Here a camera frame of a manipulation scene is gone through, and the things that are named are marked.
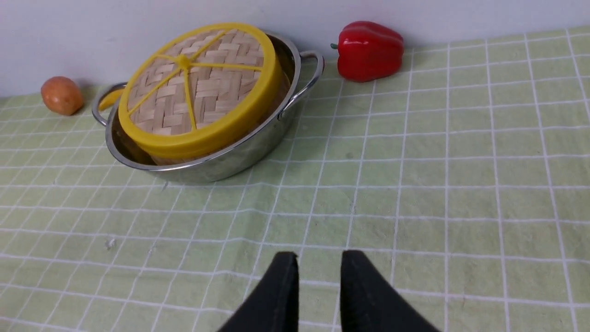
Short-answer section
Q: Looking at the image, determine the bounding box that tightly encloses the green checkered tablecloth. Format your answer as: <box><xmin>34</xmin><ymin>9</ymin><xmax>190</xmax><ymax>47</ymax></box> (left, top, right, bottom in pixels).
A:
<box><xmin>0</xmin><ymin>26</ymin><xmax>590</xmax><ymax>332</ymax></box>

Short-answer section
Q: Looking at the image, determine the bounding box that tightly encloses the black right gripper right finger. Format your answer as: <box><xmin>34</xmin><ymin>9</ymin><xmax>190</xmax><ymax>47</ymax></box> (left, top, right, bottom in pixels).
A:
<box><xmin>340</xmin><ymin>250</ymin><xmax>438</xmax><ymax>332</ymax></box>

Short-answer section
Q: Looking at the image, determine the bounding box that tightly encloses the yellow banana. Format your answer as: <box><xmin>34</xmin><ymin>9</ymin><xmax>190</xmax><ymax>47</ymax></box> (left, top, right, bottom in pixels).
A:
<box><xmin>98</xmin><ymin>89</ymin><xmax>124</xmax><ymax>112</ymax></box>

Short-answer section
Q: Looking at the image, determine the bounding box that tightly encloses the yellow bamboo steamer basket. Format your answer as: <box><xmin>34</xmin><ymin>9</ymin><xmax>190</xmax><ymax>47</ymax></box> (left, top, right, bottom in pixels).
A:
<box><xmin>148</xmin><ymin>71</ymin><xmax>291</xmax><ymax>166</ymax></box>

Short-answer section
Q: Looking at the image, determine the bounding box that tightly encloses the stainless steel pot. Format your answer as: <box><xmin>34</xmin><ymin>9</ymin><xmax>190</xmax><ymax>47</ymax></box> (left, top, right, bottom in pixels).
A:
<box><xmin>91</xmin><ymin>31</ymin><xmax>325</xmax><ymax>184</ymax></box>

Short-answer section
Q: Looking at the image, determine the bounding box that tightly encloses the red bell pepper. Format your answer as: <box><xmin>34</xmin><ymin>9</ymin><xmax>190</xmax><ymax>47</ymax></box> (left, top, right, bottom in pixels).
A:
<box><xmin>330</xmin><ymin>21</ymin><xmax>405</xmax><ymax>83</ymax></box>

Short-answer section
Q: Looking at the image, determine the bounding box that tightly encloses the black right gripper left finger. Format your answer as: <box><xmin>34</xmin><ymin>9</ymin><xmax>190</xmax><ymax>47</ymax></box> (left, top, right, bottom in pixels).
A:
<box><xmin>219</xmin><ymin>251</ymin><xmax>299</xmax><ymax>332</ymax></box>

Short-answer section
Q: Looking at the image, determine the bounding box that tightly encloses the yellow woven bamboo steamer lid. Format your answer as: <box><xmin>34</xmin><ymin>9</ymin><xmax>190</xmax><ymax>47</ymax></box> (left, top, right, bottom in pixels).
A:
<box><xmin>118</xmin><ymin>23</ymin><xmax>284</xmax><ymax>158</ymax></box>

